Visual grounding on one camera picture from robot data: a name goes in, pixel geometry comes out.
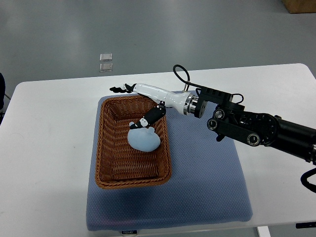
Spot white robotic hand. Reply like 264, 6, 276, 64
110, 83, 195, 129

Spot blue plush toy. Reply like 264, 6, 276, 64
127, 121, 160, 152

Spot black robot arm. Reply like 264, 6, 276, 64
110, 81, 316, 163

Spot brown wicker basket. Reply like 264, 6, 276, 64
94, 95, 172, 189

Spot upper floor metal plate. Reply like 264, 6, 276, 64
99, 53, 113, 62

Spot blue fabric mat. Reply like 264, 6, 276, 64
86, 95, 252, 231

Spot dark object at left edge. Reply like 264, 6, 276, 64
0, 73, 5, 118

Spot cardboard box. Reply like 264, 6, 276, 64
282, 0, 316, 14

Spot white table leg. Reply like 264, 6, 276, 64
257, 226, 271, 237

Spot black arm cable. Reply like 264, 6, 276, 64
172, 64, 202, 92

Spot black table bracket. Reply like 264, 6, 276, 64
295, 222, 316, 229

